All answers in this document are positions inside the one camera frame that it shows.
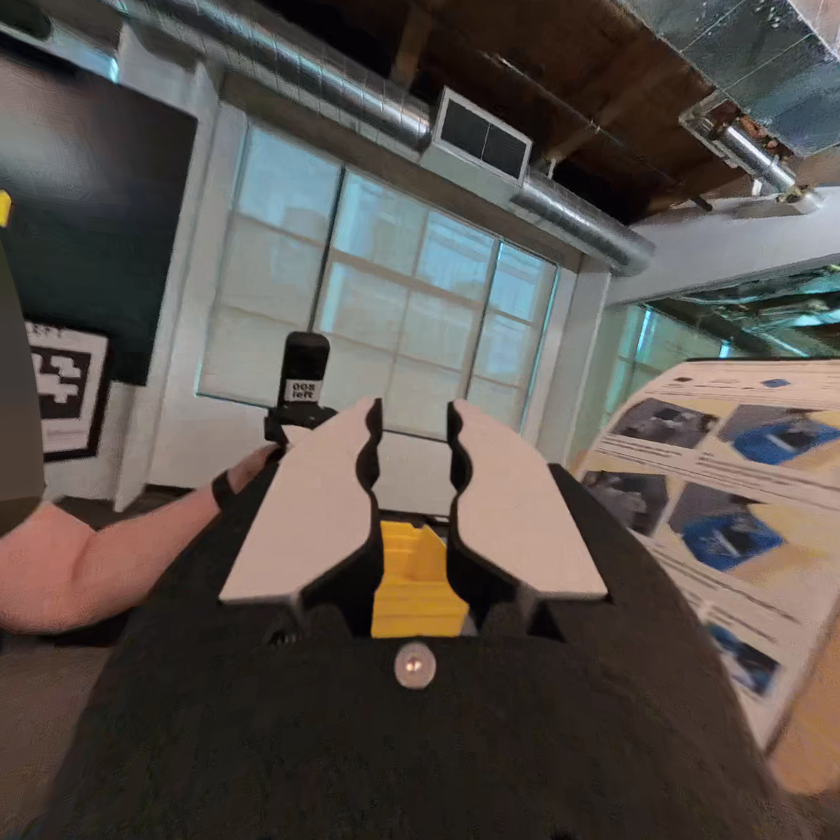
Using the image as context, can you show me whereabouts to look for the white ceiling vent unit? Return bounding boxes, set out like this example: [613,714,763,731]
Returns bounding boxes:
[420,87,534,199]

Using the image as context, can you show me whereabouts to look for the person's left forearm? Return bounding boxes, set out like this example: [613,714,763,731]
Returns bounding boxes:
[0,486,224,635]

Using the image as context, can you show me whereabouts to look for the yellow plastic bin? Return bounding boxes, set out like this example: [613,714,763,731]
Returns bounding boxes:
[371,520,471,639]

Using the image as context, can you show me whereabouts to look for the wooden instruction sheet board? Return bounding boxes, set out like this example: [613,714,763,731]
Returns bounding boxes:
[570,357,840,796]

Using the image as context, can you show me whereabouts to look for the black partition panel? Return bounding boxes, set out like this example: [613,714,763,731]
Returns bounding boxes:
[0,59,199,388]

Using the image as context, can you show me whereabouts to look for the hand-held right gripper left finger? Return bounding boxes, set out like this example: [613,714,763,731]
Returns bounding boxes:
[218,397,385,605]

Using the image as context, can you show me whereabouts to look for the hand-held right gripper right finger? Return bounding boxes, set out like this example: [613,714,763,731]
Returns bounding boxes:
[448,399,610,601]

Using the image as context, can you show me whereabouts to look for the person's clothed body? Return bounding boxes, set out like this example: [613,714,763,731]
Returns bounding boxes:
[0,243,47,534]

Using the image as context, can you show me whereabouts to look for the foil wrapped rectangular duct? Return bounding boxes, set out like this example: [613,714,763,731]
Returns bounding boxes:
[617,0,840,158]

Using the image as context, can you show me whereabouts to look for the person's left hand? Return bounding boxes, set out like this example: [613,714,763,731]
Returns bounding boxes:
[223,443,290,505]

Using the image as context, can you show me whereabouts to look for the white framed window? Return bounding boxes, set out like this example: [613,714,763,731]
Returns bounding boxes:
[197,125,560,442]

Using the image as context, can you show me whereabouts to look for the silver air duct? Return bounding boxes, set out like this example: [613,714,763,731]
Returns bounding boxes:
[118,0,657,277]

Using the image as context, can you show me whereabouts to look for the black framed sign stand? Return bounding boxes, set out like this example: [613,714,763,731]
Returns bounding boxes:
[25,322,114,462]

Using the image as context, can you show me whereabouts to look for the black wrist band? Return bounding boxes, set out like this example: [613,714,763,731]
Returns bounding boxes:
[211,469,253,511]

